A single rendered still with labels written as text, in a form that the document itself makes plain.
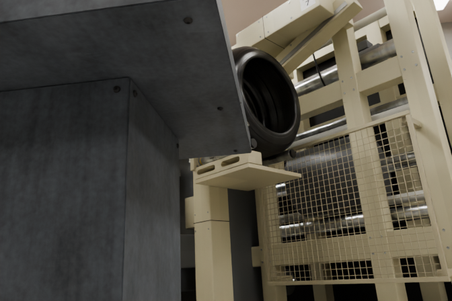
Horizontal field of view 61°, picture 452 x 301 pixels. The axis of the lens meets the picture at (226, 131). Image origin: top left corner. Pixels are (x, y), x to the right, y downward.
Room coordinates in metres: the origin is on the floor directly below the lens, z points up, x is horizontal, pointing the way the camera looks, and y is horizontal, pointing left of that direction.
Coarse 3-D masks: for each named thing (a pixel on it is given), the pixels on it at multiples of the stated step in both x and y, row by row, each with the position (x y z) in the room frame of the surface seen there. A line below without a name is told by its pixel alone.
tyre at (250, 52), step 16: (240, 48) 1.59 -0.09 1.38; (256, 48) 1.65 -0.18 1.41; (240, 64) 1.54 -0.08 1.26; (256, 64) 1.82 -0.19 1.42; (272, 64) 1.72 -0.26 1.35; (240, 80) 1.53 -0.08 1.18; (256, 80) 1.93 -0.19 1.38; (272, 80) 1.89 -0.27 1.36; (288, 80) 1.78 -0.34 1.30; (256, 96) 1.99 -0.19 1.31; (272, 96) 1.96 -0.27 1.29; (288, 96) 1.90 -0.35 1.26; (256, 112) 2.00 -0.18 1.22; (272, 112) 2.00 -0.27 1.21; (288, 112) 1.93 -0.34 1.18; (256, 128) 1.60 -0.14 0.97; (272, 128) 2.01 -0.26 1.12; (288, 128) 1.78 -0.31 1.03; (272, 144) 1.68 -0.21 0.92; (288, 144) 1.78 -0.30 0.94
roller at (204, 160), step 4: (252, 140) 1.58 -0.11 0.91; (252, 144) 1.58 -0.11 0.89; (256, 144) 1.60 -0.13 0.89; (252, 148) 1.60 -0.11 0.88; (216, 156) 1.73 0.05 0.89; (220, 156) 1.71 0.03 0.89; (224, 156) 1.70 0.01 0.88; (200, 160) 1.81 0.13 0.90; (204, 160) 1.79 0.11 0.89; (208, 160) 1.78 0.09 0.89; (212, 160) 1.76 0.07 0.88; (216, 160) 1.75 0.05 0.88; (204, 164) 1.81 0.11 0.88
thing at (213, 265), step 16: (208, 192) 1.89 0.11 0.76; (224, 192) 1.96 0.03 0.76; (208, 208) 1.90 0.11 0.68; (224, 208) 1.96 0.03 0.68; (208, 224) 1.90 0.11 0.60; (224, 224) 1.95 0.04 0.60; (208, 240) 1.90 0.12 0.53; (224, 240) 1.95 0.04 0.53; (208, 256) 1.91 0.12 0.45; (224, 256) 1.94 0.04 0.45; (208, 272) 1.91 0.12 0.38; (224, 272) 1.94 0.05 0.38; (208, 288) 1.91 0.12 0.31; (224, 288) 1.94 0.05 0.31
